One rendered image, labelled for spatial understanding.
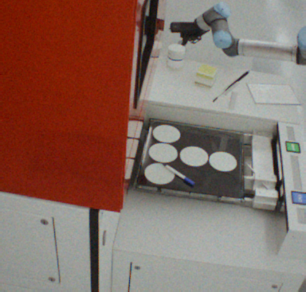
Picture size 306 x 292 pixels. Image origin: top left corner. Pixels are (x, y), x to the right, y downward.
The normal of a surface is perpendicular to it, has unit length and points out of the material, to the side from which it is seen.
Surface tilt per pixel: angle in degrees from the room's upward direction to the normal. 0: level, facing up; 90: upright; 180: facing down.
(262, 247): 0
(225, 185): 0
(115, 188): 90
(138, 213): 0
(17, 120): 90
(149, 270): 90
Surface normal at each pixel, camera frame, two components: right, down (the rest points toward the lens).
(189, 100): 0.08, -0.77
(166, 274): -0.13, 0.62
